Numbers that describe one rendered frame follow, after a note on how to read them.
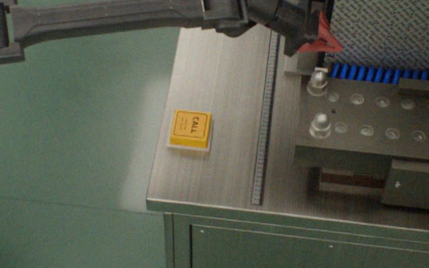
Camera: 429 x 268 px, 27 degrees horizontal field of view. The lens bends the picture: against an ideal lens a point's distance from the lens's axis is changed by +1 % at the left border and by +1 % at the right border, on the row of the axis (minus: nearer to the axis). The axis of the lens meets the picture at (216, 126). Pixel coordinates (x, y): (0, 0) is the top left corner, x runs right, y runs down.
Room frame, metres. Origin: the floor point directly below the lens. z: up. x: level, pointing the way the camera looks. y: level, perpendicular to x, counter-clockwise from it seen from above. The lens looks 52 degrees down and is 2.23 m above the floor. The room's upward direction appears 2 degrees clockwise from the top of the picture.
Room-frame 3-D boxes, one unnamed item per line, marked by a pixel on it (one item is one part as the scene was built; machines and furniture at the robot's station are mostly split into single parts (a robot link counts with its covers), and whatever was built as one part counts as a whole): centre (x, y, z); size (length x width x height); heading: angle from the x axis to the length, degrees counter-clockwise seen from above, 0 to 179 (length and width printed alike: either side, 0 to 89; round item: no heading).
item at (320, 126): (0.92, -0.18, 1.05); 0.04 x 0.04 x 0.04
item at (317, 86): (1.02, -0.18, 1.05); 0.04 x 0.04 x 0.04
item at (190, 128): (1.01, 0.05, 0.91); 0.07 x 0.07 x 0.02; 84
